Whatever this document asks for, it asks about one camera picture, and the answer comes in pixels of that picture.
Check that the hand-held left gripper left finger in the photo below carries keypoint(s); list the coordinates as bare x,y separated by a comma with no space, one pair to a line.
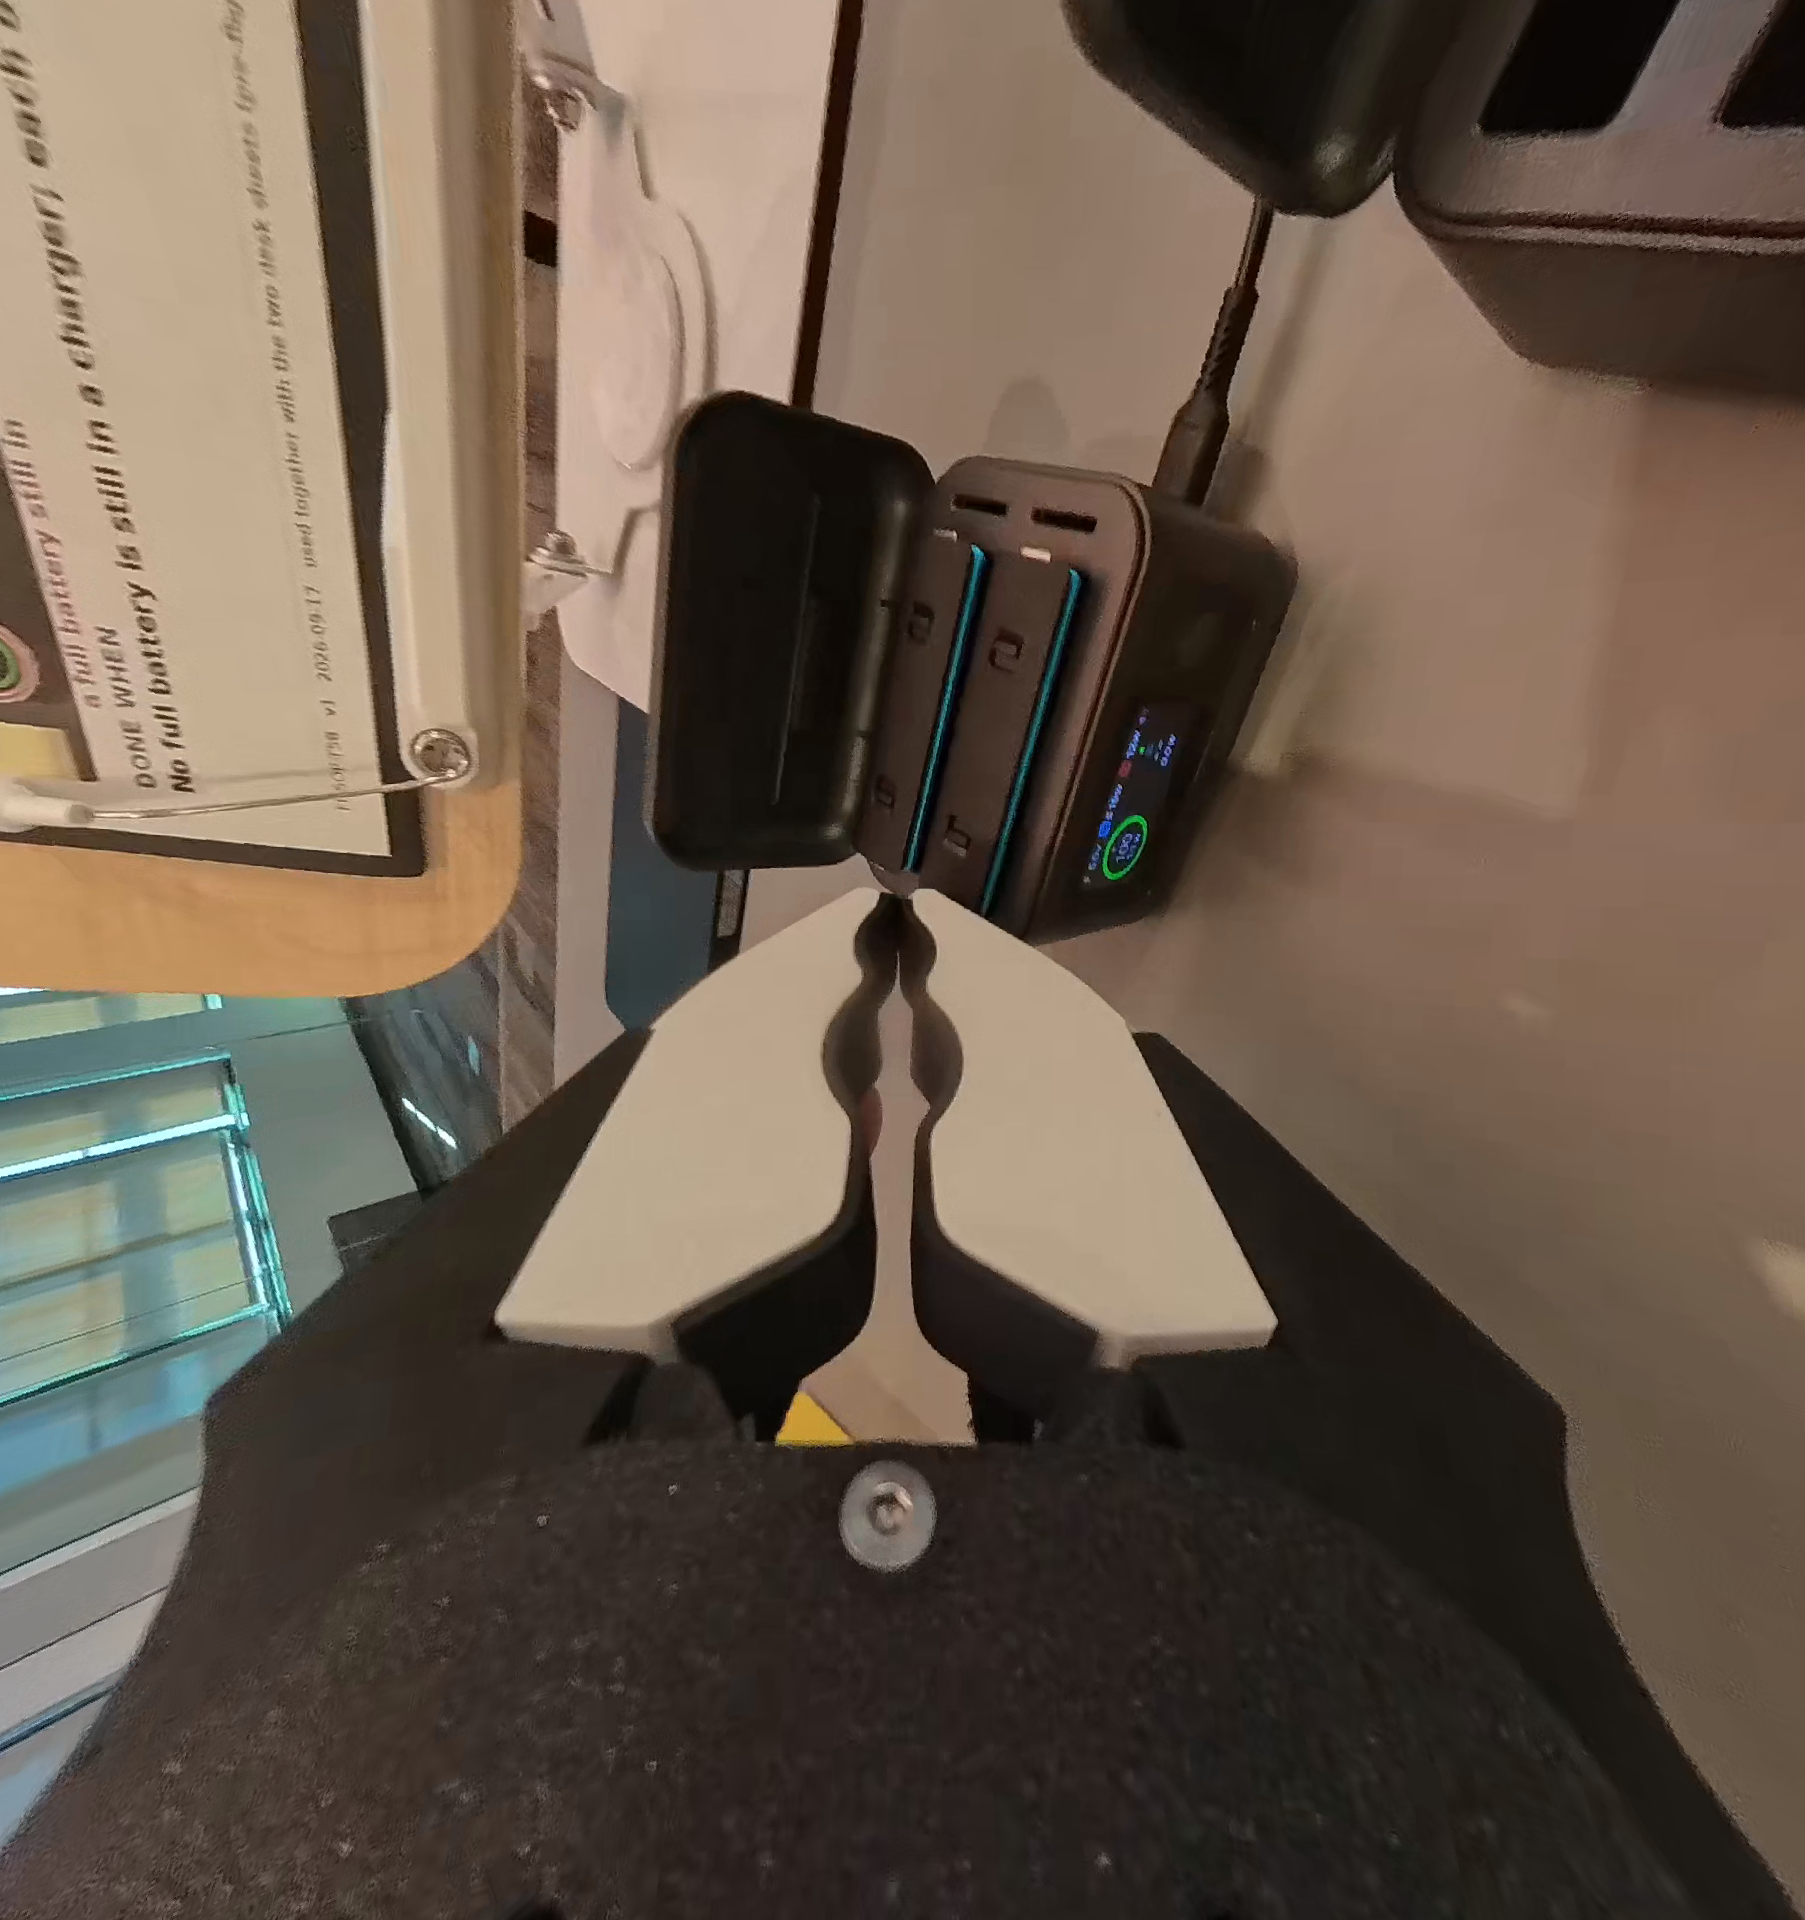
662,1173

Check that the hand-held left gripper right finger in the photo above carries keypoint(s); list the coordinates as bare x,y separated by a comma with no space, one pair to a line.
1116,1182

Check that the black battery charger case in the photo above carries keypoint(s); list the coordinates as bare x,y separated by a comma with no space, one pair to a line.
1666,296
1217,631

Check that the printed instruction sheet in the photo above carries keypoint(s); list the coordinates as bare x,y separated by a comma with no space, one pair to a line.
172,296

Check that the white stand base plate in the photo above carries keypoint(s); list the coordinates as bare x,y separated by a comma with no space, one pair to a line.
757,150

